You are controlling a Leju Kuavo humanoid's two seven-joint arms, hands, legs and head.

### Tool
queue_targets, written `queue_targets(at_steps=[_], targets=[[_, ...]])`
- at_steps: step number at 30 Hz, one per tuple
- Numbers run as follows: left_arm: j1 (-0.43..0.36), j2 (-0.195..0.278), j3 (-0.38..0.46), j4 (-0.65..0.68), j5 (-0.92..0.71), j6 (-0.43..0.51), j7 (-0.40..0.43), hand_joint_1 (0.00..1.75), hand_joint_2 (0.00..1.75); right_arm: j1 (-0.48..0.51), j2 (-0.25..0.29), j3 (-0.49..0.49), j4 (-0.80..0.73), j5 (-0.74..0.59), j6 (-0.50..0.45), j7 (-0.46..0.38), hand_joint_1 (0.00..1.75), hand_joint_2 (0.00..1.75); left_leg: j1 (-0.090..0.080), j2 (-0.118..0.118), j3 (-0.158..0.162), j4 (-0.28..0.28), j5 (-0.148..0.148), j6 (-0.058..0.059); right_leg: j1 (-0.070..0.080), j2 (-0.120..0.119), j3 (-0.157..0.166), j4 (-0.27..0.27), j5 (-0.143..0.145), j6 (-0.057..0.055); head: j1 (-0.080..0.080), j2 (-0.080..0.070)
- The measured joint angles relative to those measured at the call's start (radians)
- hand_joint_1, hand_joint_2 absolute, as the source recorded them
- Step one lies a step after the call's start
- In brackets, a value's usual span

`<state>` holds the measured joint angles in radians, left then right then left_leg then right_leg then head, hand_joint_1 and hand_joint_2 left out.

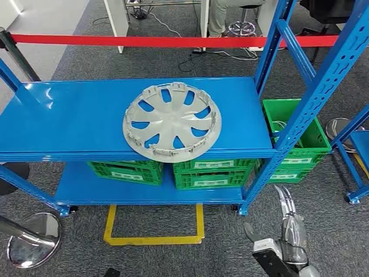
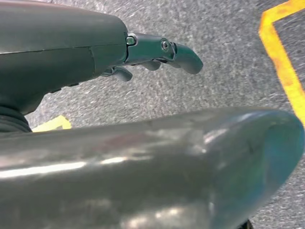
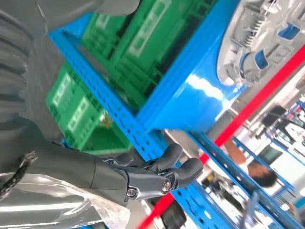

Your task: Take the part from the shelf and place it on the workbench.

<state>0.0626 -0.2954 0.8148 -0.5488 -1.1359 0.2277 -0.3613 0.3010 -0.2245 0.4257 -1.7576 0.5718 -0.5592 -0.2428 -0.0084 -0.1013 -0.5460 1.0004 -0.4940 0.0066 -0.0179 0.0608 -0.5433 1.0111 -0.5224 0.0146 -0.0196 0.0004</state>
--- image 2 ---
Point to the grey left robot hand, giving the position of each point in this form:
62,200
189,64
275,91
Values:
59,47

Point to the yellow floor tape outline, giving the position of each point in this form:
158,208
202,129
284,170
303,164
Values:
54,124
276,55

